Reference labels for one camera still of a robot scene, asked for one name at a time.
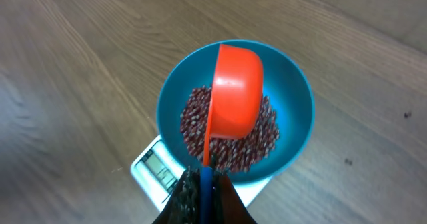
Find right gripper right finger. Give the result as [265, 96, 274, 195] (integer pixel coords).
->
[213, 173, 256, 224]

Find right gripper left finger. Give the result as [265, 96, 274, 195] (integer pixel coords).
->
[153, 168, 200, 224]

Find red scoop blue handle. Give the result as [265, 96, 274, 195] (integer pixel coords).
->
[199, 44, 264, 224]

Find white kitchen scale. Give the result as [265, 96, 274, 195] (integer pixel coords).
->
[130, 135, 273, 211]

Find red beans in bowl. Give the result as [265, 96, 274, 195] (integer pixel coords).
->
[180, 85, 280, 173]

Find blue bowl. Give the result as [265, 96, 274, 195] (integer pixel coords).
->
[156, 39, 315, 184]

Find spilled red bean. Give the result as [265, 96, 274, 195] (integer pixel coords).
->
[344, 159, 353, 166]
[404, 112, 412, 119]

